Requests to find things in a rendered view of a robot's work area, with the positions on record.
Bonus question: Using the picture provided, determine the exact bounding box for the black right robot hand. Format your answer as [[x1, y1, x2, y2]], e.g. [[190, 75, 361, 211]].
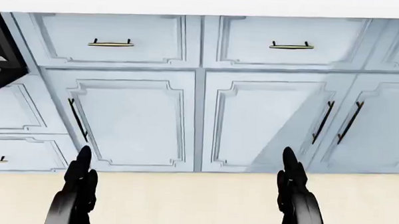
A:
[[275, 146, 329, 224]]

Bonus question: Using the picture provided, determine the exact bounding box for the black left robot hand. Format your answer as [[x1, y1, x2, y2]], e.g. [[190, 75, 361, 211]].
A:
[[44, 144, 100, 224]]

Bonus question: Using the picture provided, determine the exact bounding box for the black oven appliance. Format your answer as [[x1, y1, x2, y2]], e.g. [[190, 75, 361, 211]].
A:
[[0, 3, 31, 96]]

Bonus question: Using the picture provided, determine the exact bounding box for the pale blue cabinet drawer front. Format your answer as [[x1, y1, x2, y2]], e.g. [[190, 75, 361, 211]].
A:
[[27, 10, 201, 70], [0, 132, 82, 176], [202, 13, 373, 74], [0, 72, 72, 138], [363, 15, 399, 73]]

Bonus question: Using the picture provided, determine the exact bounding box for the pale blue cabinet door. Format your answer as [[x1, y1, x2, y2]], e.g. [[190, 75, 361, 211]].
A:
[[37, 64, 198, 173], [309, 69, 399, 177], [200, 66, 357, 178]]

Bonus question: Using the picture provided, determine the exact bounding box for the white countertop slab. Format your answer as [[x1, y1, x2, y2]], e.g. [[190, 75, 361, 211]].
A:
[[0, 0, 399, 27]]

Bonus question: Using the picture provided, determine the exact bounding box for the black door bar handle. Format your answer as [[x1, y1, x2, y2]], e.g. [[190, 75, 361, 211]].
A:
[[66, 98, 90, 144], [336, 99, 366, 146], [311, 99, 336, 146]]

